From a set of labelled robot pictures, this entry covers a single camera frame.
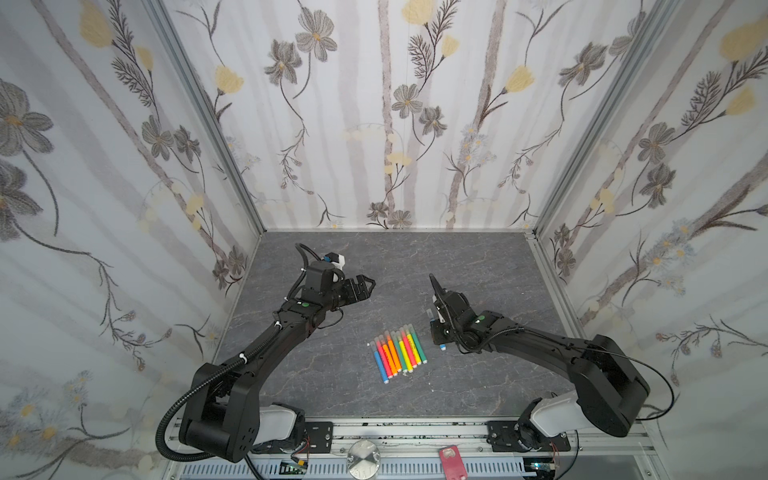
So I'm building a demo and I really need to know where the yellow marker pen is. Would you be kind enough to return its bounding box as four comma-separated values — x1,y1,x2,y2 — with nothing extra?
403,326,419,360

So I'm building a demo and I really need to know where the pink marker pen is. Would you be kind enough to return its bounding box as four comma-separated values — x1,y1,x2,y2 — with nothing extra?
399,328,418,372

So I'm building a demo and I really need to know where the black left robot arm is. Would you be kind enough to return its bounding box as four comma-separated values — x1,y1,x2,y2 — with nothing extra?
155,260,376,463

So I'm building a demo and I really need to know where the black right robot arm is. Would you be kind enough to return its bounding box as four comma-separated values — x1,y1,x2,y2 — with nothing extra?
429,274,651,450

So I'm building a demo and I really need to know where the red marker pen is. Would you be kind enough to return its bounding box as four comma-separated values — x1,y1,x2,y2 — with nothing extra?
374,337,393,381

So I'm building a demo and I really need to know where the dark orange marker pen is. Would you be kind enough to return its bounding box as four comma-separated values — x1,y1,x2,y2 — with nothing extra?
379,336,399,376

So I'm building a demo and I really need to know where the lime green marker pen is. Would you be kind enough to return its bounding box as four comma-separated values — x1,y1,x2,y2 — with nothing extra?
391,332,413,373

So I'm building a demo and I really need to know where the light blue marker pen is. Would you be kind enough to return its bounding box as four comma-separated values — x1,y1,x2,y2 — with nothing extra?
371,342,389,384

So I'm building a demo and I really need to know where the pink rectangular tag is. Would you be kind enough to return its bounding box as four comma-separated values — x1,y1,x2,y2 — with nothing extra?
439,445,469,480

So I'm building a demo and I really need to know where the round silver metal knob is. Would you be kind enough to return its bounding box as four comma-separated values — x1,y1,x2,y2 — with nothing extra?
346,439,381,480

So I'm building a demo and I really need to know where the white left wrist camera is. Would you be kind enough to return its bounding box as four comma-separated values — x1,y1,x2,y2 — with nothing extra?
324,252,346,270

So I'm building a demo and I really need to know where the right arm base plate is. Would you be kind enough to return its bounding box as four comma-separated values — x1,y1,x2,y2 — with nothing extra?
486,420,572,453

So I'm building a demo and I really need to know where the aluminium mounting rail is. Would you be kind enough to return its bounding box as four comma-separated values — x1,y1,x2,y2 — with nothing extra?
165,417,669,479

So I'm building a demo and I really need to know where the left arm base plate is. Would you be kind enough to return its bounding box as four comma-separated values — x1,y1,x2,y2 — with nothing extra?
263,421,335,455

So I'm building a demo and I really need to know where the white slotted cable duct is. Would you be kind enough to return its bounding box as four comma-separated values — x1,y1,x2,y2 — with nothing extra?
179,457,537,479

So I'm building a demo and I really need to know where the black corrugated cable conduit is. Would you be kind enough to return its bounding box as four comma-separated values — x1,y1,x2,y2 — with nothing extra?
154,359,247,463

